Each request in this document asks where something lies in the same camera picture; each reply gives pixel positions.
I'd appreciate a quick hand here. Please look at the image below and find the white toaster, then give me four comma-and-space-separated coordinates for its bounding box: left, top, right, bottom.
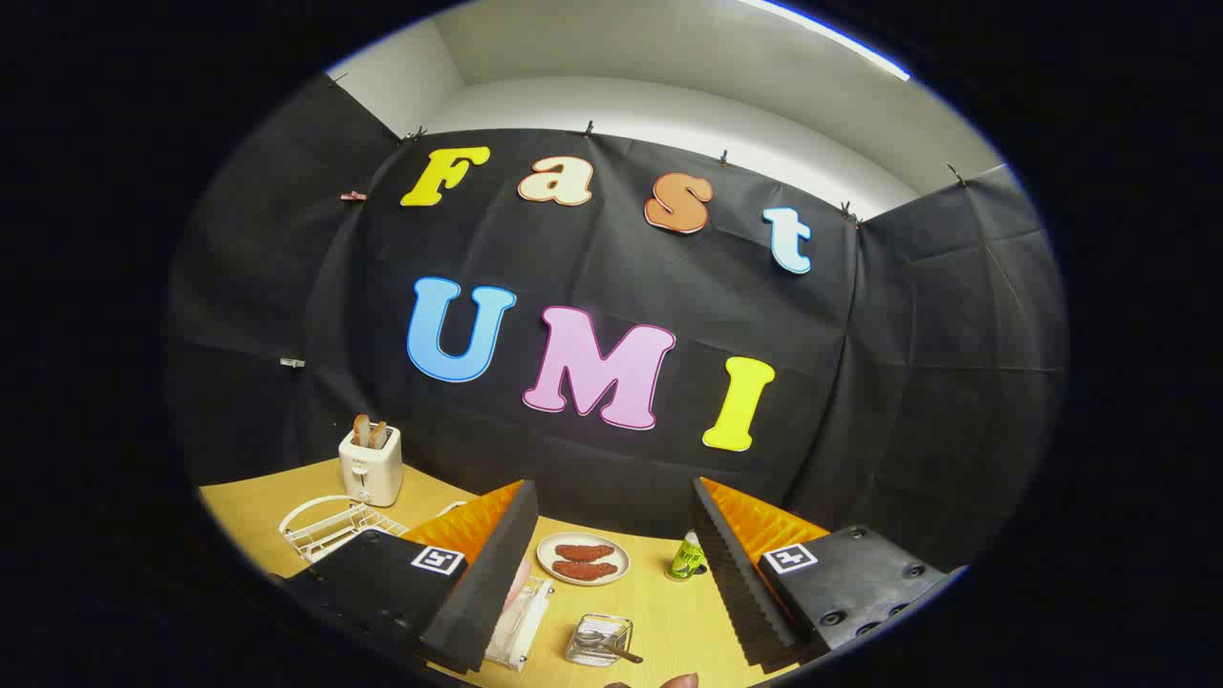
338, 425, 403, 507

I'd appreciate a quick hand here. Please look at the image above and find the silver wire basket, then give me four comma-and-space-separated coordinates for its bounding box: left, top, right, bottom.
565, 613, 634, 667

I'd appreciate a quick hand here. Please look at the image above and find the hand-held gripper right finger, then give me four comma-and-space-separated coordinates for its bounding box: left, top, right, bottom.
692, 477, 968, 668

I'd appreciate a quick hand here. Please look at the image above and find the black backdrop cloth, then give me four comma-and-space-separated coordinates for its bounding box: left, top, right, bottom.
162, 72, 1066, 574

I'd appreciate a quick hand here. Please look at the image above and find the green drink bottle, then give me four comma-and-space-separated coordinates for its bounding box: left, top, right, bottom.
667, 531, 709, 582

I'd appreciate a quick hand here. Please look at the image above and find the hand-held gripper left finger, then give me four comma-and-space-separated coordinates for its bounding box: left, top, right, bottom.
272, 480, 540, 674

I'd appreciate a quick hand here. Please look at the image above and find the wooden-handled metal spoon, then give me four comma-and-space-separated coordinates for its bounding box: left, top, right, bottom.
576, 631, 644, 664

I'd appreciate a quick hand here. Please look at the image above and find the white plate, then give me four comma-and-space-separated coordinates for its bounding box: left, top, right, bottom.
536, 532, 632, 586

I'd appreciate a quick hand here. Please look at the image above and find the white wire dish rack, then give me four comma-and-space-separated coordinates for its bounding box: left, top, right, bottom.
279, 495, 555, 670

